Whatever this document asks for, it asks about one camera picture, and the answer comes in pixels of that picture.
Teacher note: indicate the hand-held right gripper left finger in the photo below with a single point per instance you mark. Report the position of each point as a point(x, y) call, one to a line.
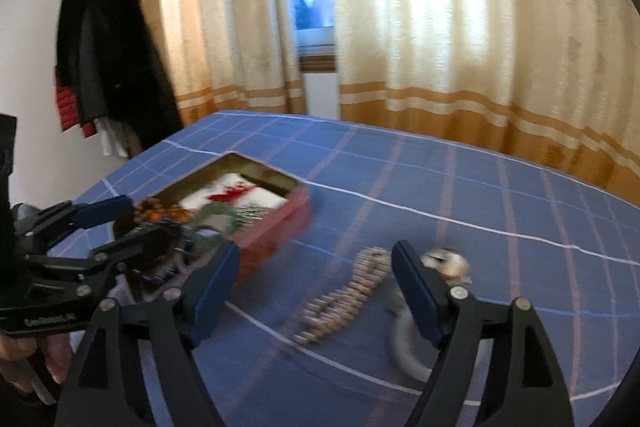
point(212, 297)

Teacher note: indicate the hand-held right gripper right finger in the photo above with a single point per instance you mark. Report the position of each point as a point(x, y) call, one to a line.
point(417, 292)

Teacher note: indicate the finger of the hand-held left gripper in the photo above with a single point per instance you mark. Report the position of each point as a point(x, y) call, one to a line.
point(140, 244)
point(102, 209)

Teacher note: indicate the brown bead mala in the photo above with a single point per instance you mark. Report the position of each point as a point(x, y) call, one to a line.
point(155, 209)

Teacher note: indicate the pale jade bangle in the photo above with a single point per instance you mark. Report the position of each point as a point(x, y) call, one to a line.
point(400, 347)

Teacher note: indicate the green jade bangle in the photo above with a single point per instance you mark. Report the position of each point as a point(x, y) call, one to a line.
point(215, 209)

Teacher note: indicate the pink tin box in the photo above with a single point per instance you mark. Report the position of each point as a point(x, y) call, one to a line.
point(270, 237)

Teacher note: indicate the red knotted tassel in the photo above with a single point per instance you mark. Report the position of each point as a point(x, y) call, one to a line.
point(232, 194)

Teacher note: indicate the person's left forearm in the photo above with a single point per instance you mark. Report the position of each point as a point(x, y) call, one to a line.
point(20, 402)

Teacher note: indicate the person's left hand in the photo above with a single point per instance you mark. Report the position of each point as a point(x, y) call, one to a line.
point(60, 357)

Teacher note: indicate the white hanging garment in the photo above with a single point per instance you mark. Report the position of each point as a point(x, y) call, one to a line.
point(112, 139)

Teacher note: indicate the blue checked tablecloth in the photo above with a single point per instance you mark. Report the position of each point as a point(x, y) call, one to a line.
point(500, 257)

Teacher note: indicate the red down jacket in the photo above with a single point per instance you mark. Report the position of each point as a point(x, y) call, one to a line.
point(67, 109)

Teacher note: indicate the black hooded coat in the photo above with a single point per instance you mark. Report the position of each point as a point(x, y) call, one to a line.
point(115, 57)

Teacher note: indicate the narrow cream orange curtain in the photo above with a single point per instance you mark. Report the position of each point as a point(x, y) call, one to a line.
point(215, 32)

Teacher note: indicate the wooden window sill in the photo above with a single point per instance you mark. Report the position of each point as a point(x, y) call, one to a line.
point(317, 63)

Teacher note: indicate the wide cream orange curtain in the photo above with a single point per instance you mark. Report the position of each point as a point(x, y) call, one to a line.
point(475, 32)

